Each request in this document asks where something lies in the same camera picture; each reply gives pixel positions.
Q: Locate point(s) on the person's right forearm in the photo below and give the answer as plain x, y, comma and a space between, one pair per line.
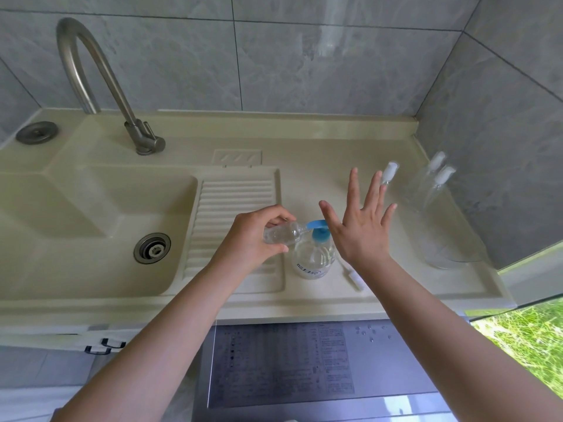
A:
453, 342

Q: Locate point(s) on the person's left hand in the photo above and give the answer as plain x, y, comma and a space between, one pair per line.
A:
246, 241

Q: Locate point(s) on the cream sink with washboard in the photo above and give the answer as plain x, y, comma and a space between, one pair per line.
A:
53, 219

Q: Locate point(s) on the white cabinet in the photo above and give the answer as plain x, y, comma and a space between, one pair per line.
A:
44, 340

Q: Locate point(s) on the person's left forearm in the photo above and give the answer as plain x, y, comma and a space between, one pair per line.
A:
140, 351

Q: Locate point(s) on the white spray cap with tube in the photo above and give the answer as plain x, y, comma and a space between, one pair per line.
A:
436, 161
355, 279
445, 174

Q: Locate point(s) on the curved steel faucet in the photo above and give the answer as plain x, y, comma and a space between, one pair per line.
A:
112, 85

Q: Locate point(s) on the small clear bottle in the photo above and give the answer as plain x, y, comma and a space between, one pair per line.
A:
286, 235
429, 202
420, 188
389, 171

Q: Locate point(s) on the person's right hand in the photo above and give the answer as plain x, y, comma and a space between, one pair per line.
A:
363, 235

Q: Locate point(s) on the grey washing machine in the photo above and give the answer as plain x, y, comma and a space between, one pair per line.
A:
387, 364

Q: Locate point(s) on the clear hand sanitizer pump bottle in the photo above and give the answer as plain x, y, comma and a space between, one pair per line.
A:
313, 261

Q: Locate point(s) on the steel sink drain strainer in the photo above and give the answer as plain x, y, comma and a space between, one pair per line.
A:
152, 248

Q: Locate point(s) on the glass window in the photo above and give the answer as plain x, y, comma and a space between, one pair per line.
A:
528, 334

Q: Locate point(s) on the round steel hole cover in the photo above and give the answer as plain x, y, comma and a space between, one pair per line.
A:
37, 133

